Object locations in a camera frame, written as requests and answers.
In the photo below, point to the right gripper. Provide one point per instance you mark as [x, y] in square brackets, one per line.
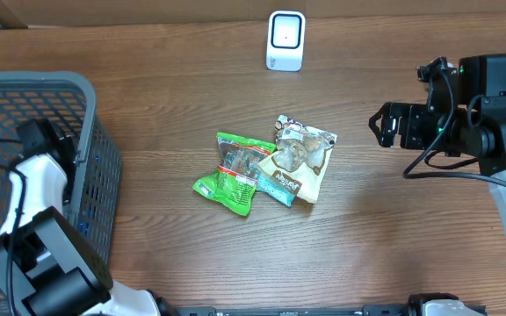
[410, 114]

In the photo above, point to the beige cookie bag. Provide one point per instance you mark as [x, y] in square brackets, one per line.
[301, 158]

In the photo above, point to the teal snack packet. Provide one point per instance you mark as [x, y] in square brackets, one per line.
[275, 189]

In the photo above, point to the green snack bag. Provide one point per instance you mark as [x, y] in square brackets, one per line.
[234, 182]

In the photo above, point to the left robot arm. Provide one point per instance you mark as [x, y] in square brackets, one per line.
[46, 267]

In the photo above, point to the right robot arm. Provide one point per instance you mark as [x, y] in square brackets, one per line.
[461, 129]

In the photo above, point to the white barcode scanner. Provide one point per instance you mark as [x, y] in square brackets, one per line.
[285, 41]

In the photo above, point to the grey plastic shopping basket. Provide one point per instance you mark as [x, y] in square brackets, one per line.
[69, 102]

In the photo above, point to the cardboard back panel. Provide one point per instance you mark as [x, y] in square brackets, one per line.
[23, 13]

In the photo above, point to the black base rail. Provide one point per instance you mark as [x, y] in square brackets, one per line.
[422, 304]

